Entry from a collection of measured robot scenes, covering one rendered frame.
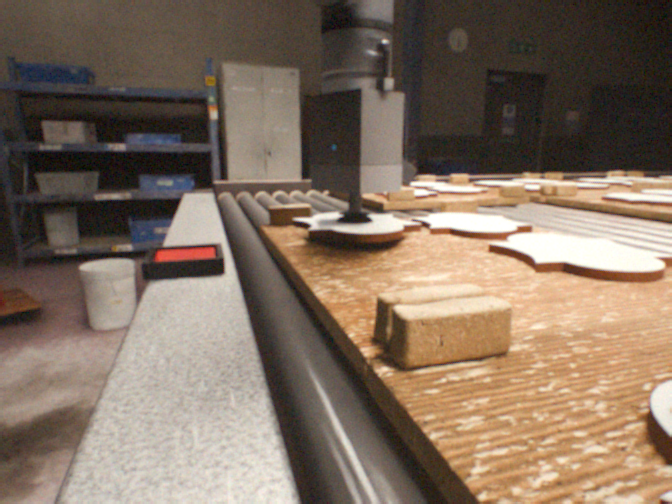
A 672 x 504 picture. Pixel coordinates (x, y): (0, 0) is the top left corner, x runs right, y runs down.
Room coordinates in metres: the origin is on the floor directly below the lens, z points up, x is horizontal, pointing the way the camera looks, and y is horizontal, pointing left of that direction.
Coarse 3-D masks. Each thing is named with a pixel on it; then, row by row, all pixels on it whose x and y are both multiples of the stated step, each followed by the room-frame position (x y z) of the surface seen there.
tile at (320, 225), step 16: (304, 224) 0.49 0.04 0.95; (320, 224) 0.47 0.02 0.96; (336, 224) 0.47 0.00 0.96; (352, 224) 0.47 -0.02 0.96; (368, 224) 0.47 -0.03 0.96; (384, 224) 0.47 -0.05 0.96; (400, 224) 0.47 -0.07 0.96; (416, 224) 0.47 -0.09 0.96; (352, 240) 0.42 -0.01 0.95; (368, 240) 0.42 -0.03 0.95; (384, 240) 0.42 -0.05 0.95
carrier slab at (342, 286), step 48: (288, 240) 0.48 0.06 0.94; (336, 240) 0.48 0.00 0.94; (432, 240) 0.48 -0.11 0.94; (480, 240) 0.48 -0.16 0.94; (336, 288) 0.30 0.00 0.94; (384, 288) 0.30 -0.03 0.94; (528, 288) 0.30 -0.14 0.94; (576, 288) 0.30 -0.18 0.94; (624, 288) 0.30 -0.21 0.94; (336, 336) 0.24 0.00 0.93
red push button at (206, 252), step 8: (192, 248) 0.47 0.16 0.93; (200, 248) 0.47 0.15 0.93; (208, 248) 0.47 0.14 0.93; (160, 256) 0.43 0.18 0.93; (168, 256) 0.43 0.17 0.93; (176, 256) 0.43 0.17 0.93; (184, 256) 0.43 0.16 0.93; (192, 256) 0.43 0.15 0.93; (200, 256) 0.43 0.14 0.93; (208, 256) 0.43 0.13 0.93
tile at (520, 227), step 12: (432, 216) 0.60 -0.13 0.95; (444, 216) 0.60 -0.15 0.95; (456, 216) 0.60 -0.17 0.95; (468, 216) 0.60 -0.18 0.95; (480, 216) 0.60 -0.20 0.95; (492, 216) 0.60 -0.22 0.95; (432, 228) 0.51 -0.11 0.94; (444, 228) 0.51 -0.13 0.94; (456, 228) 0.50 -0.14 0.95; (468, 228) 0.50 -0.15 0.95; (480, 228) 0.50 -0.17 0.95; (492, 228) 0.50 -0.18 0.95; (504, 228) 0.50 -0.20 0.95; (516, 228) 0.50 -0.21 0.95; (528, 228) 0.53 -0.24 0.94
